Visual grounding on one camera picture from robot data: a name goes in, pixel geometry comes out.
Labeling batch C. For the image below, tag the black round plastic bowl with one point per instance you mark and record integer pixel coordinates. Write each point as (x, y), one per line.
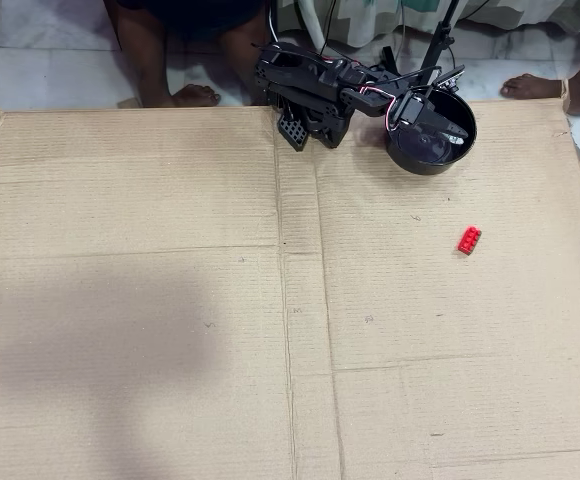
(420, 162)

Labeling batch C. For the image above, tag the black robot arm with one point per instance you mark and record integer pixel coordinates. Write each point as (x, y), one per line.
(295, 70)

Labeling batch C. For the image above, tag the black tripod stand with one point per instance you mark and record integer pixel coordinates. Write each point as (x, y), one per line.
(442, 35)

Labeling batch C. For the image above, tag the dark shorts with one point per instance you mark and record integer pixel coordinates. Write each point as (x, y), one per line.
(195, 15)

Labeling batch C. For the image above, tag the white plastic pipe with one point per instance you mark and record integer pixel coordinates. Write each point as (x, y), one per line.
(310, 22)

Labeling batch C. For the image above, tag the bare foot at right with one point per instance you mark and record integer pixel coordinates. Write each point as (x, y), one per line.
(530, 86)

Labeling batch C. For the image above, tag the bare human leg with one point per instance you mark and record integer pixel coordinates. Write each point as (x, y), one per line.
(150, 65)
(240, 65)

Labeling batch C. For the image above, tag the red lego block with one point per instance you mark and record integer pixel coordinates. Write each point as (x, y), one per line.
(470, 242)

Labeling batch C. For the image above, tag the brown corrugated cardboard sheet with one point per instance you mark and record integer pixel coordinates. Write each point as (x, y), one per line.
(170, 250)

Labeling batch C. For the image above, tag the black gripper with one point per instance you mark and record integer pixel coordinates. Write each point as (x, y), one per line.
(431, 123)

